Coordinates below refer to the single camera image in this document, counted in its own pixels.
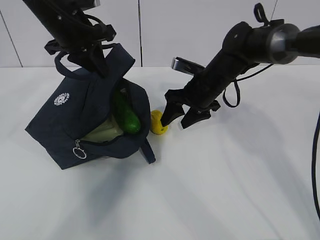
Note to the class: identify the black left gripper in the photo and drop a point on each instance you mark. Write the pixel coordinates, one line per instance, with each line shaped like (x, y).
(71, 36)

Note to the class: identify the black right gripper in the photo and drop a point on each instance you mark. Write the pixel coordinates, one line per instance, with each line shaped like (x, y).
(194, 101)

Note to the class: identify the yellow lemon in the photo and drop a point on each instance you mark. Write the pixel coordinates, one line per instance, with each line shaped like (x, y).
(156, 126)

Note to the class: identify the navy blue lunch bag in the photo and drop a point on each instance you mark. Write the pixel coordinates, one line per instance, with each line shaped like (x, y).
(81, 103)

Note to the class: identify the green cucumber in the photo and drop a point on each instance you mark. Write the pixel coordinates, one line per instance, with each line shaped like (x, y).
(124, 114)

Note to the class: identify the glass container green lid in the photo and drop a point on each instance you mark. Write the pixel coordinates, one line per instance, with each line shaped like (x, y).
(105, 132)

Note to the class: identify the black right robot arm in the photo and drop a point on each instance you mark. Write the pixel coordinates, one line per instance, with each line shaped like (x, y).
(243, 48)

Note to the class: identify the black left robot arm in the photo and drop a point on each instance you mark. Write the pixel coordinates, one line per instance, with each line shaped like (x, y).
(46, 11)

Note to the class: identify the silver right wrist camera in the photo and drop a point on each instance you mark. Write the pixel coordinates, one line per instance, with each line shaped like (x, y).
(185, 66)

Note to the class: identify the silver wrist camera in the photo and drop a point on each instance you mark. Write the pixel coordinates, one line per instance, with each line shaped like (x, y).
(185, 66)
(89, 4)

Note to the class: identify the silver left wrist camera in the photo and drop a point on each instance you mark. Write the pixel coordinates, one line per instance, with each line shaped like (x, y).
(89, 4)

